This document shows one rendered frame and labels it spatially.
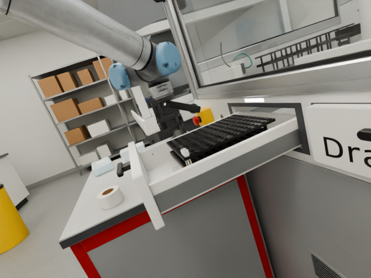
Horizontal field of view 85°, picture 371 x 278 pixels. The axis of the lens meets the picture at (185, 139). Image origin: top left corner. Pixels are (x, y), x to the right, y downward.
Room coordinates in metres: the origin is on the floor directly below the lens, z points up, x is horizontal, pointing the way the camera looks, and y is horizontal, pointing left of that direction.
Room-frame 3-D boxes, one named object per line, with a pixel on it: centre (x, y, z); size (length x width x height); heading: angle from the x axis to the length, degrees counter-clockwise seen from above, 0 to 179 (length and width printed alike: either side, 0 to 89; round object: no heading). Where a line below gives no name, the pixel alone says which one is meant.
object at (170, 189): (0.49, -0.08, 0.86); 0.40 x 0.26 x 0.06; 102
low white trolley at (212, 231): (0.85, 0.19, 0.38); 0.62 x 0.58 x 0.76; 12
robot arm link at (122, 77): (0.64, 0.08, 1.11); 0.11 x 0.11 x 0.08; 45
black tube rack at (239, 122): (0.49, -0.07, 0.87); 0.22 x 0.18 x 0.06; 102
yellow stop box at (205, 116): (0.83, -0.10, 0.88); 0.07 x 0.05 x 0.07; 12
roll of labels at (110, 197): (0.60, 0.29, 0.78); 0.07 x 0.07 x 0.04
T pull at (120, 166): (0.44, 0.15, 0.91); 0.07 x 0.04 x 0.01; 12
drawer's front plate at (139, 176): (0.45, 0.12, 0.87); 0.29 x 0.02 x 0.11; 12
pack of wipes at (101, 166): (1.00, 0.44, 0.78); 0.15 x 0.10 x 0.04; 23
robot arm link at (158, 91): (0.72, 0.02, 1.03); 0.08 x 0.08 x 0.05
